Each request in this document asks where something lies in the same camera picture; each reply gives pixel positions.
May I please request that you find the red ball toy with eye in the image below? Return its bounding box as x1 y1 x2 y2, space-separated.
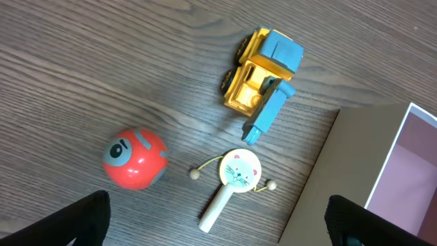
102 128 169 190

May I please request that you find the white square box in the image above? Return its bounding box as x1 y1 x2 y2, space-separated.
279 102 436 245

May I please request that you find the yellow and blue toy truck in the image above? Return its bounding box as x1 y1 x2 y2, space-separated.
221 26 304 146

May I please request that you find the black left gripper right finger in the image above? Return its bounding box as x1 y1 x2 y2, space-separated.
324 195 436 246

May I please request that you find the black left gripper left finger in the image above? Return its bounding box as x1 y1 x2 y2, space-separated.
1 190 111 245

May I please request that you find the wooden cat rattle drum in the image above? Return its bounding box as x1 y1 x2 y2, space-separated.
189 148 277 233

